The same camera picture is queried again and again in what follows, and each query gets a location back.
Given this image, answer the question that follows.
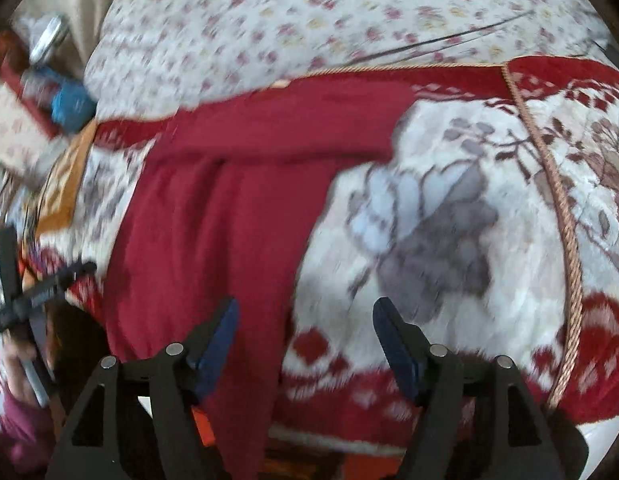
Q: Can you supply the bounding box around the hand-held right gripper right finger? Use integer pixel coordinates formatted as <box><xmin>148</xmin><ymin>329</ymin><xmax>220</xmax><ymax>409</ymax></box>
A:
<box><xmin>373</xmin><ymin>297</ymin><xmax>589</xmax><ymax>480</ymax></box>

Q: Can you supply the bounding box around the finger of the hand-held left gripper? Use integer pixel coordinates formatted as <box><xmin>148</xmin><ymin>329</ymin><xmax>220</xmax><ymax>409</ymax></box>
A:
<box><xmin>22</xmin><ymin>261</ymin><xmax>98</xmax><ymax>306</ymax></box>
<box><xmin>0</xmin><ymin>227</ymin><xmax>19</xmax><ymax>311</ymax></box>

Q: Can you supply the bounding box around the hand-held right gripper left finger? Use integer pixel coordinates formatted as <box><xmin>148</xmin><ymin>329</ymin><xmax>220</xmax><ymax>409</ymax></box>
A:
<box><xmin>44</xmin><ymin>297</ymin><xmax>240</xmax><ymax>480</ymax></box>

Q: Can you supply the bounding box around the red fleece garment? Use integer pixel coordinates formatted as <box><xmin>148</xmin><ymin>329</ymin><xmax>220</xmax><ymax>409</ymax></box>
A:
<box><xmin>92</xmin><ymin>77</ymin><xmax>415</xmax><ymax>480</ymax></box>

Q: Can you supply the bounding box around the person's left forearm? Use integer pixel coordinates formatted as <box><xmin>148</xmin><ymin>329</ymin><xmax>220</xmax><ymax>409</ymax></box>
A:
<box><xmin>0</xmin><ymin>390</ymin><xmax>55</xmax><ymax>476</ymax></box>

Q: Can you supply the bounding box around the person's left hand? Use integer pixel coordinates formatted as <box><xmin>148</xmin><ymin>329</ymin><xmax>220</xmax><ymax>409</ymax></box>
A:
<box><xmin>2</xmin><ymin>332</ymin><xmax>40</xmax><ymax>403</ymax></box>

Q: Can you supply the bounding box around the orange patterned plush towel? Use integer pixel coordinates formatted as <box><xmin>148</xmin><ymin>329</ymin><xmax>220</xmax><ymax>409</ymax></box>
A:
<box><xmin>34</xmin><ymin>120</ymin><xmax>98</xmax><ymax>233</ymax></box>

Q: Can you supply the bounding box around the floral plush blanket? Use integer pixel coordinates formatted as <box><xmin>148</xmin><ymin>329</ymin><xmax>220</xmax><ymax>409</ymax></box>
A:
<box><xmin>0</xmin><ymin>57</ymin><xmax>619</xmax><ymax>453</ymax></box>

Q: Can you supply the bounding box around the floral pillow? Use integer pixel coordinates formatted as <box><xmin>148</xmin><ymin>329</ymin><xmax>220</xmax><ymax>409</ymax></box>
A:
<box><xmin>0</xmin><ymin>85</ymin><xmax>53</xmax><ymax>171</ymax></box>

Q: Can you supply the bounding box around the blue bag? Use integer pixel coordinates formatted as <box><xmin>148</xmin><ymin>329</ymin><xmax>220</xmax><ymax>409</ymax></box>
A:
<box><xmin>50</xmin><ymin>77</ymin><xmax>98</xmax><ymax>128</ymax></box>

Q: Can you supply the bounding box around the small red cloth item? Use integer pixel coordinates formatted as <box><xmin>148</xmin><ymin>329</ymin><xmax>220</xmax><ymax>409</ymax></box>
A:
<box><xmin>0</xmin><ymin>30</ymin><xmax>60</xmax><ymax>138</ymax></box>

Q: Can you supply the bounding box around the silver metallic object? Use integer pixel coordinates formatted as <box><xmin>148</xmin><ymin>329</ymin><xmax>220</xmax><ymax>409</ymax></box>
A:
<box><xmin>28</xmin><ymin>15</ymin><xmax>70</xmax><ymax>63</ymax></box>

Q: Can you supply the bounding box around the beige curtain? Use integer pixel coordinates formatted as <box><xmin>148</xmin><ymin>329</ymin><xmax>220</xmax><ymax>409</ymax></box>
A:
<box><xmin>64</xmin><ymin>0</ymin><xmax>140</xmax><ymax>81</ymax></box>

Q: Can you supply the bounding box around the floral bed sheet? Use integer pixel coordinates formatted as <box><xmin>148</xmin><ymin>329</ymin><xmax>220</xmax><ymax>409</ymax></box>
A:
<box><xmin>84</xmin><ymin>0</ymin><xmax>619</xmax><ymax>121</ymax></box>

